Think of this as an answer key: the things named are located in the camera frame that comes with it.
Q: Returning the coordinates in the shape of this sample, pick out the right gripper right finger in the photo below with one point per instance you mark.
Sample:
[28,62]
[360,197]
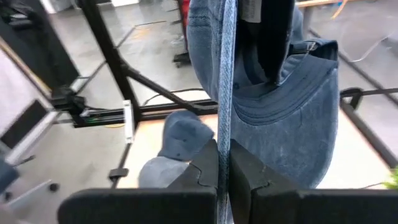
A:
[295,208]

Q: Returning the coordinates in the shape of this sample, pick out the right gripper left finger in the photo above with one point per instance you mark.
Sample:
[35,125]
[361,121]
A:
[149,205]

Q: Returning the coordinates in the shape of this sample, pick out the grey denim cap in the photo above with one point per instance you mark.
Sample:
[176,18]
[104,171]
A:
[183,137]

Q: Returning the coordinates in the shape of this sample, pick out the dark blue denim cap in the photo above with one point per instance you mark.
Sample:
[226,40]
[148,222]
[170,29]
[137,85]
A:
[295,130]

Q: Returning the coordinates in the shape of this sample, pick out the green plant in white pot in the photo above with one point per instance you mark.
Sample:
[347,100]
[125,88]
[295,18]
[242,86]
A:
[393,180]

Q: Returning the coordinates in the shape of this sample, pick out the white frame bracket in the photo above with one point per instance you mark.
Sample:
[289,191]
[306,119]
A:
[128,121]

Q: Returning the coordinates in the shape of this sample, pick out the black panel silver frame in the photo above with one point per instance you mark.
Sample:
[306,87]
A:
[25,123]

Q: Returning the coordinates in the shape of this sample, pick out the black aluminium table frame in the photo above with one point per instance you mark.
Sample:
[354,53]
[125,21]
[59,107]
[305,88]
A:
[109,46]

